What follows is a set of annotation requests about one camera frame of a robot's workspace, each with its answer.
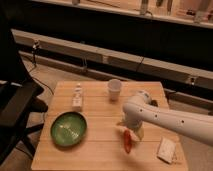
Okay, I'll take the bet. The white sponge block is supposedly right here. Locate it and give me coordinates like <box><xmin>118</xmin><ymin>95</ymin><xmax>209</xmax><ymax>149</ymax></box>
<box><xmin>157</xmin><ymin>138</ymin><xmax>176</xmax><ymax>164</ymax></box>

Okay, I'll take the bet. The black office chair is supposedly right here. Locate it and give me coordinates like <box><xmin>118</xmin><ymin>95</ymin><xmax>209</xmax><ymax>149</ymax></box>
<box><xmin>0</xmin><ymin>6</ymin><xmax>48</xmax><ymax>165</ymax></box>

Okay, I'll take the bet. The black power cable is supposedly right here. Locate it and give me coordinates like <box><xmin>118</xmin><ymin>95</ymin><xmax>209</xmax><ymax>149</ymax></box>
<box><xmin>21</xmin><ymin>41</ymin><xmax>55</xmax><ymax>96</ymax></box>

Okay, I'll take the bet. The green bowl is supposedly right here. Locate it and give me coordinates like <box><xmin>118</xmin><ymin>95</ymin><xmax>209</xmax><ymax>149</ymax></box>
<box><xmin>50</xmin><ymin>112</ymin><xmax>87</xmax><ymax>147</ymax></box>

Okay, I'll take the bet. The small white bottle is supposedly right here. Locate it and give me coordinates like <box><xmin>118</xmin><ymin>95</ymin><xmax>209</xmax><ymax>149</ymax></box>
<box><xmin>72</xmin><ymin>83</ymin><xmax>83</xmax><ymax>112</ymax></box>

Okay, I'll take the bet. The black rectangular device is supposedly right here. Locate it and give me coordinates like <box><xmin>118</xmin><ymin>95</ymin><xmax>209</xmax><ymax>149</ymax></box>
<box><xmin>151</xmin><ymin>100</ymin><xmax>158</xmax><ymax>107</ymax></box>

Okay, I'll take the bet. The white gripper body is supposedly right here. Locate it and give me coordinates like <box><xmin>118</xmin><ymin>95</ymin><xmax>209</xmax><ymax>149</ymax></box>
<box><xmin>116</xmin><ymin>121</ymin><xmax>144</xmax><ymax>141</ymax></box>

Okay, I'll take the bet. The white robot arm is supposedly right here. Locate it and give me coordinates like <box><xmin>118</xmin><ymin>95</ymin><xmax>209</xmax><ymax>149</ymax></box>
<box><xmin>118</xmin><ymin>90</ymin><xmax>213</xmax><ymax>146</ymax></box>

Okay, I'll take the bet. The red chili pepper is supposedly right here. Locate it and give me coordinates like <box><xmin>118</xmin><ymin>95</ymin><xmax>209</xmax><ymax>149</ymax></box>
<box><xmin>124</xmin><ymin>130</ymin><xmax>132</xmax><ymax>153</ymax></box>

